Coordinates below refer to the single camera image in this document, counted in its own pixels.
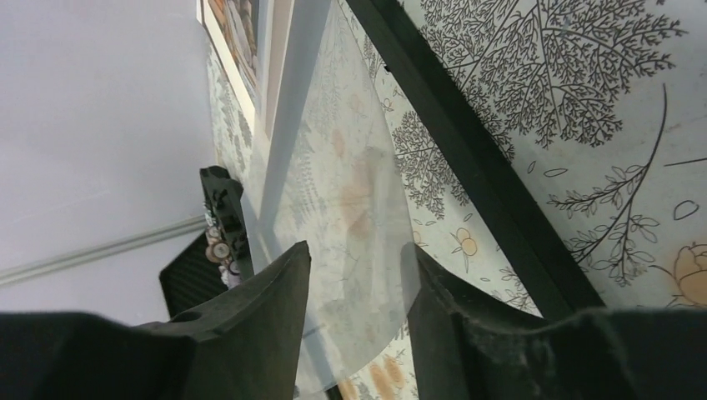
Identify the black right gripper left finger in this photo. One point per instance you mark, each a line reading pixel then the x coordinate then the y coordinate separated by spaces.
pixel 242 344

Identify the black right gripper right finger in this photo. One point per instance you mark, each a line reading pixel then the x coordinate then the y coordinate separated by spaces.
pixel 467 344

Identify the black picture frame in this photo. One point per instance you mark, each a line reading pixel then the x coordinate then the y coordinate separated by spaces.
pixel 524 234

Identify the clear acrylic sheet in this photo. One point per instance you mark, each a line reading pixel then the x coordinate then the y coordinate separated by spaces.
pixel 327 177

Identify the cat photo print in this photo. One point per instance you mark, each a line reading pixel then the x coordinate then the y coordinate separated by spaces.
pixel 237 21

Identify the white mat board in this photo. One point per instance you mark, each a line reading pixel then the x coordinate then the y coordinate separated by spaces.
pixel 274 24

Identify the black poker chip case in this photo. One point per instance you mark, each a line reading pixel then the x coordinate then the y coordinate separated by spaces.
pixel 218 259

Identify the floral table cloth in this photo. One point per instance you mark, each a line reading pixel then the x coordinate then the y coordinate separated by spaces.
pixel 600 109

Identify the left aluminium corner post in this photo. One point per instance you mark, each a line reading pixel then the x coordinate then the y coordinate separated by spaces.
pixel 86 255

